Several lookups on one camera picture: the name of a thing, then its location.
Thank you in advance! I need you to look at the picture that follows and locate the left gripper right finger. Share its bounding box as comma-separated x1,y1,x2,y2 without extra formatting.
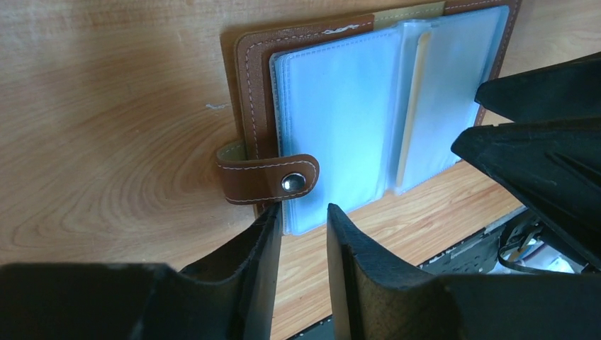
327,204,600,339

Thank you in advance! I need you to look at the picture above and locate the brown leather card holder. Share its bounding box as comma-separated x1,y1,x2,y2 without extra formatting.
217,1,521,236

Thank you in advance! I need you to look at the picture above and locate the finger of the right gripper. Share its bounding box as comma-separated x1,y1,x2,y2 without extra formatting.
475,52,600,123
451,118,600,268

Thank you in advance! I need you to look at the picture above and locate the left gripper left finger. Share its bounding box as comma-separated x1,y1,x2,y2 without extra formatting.
1,204,281,339

